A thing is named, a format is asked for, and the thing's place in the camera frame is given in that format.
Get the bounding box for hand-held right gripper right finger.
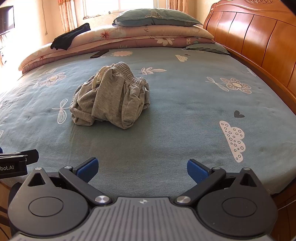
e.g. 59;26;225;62
174;159;258;207

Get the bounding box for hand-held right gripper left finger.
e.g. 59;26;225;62
27;157;113;207

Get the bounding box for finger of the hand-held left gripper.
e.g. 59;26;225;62
16;149;39;164

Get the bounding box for grey sweatpants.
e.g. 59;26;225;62
70;62;151;130

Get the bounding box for blue floral bed sheet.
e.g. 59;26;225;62
0;44;287;197

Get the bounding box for black phone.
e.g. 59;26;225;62
90;49;109;58

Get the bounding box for black garment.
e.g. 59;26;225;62
50;23;91;51

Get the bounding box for flat teal pillow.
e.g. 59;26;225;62
185;43;230;55

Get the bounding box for patterned orange curtain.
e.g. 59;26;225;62
168;0;185;12
59;0;80;33

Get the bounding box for folded pink floral quilt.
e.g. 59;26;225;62
18;24;215;73

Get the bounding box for wooden bed headboard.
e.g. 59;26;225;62
203;0;296;241

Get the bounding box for plump teal pillow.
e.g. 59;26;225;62
112;9;203;27

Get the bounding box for window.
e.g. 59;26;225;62
82;0;171;19

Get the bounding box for hanging wall cord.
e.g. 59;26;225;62
43;0;48;36

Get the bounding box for black wall television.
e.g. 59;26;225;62
0;6;15;36

